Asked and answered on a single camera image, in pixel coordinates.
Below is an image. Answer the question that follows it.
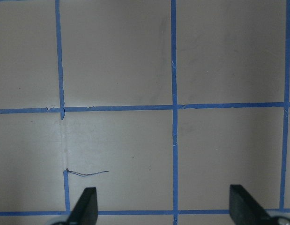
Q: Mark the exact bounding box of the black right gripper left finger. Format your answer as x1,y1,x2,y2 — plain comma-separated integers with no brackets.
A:
66,187,98,225

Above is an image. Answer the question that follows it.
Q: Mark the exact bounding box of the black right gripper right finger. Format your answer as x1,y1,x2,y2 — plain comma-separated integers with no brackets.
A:
229,185,271,225

